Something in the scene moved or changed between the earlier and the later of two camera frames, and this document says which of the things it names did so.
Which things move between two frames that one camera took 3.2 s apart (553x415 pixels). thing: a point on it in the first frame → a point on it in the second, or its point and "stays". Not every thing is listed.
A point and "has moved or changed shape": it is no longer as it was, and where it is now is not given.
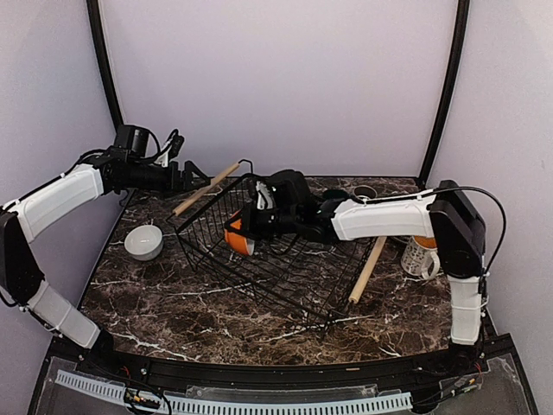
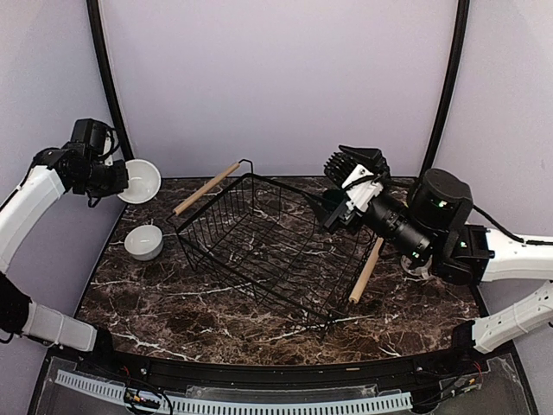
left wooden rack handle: (212, 182) stays
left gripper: (177, 185) → (120, 182)
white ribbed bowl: (143, 242) stays
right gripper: (249, 226) → (346, 219)
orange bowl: (238, 242) has moved or changed shape
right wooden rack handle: (366, 270) stays
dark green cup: (335, 195) stays
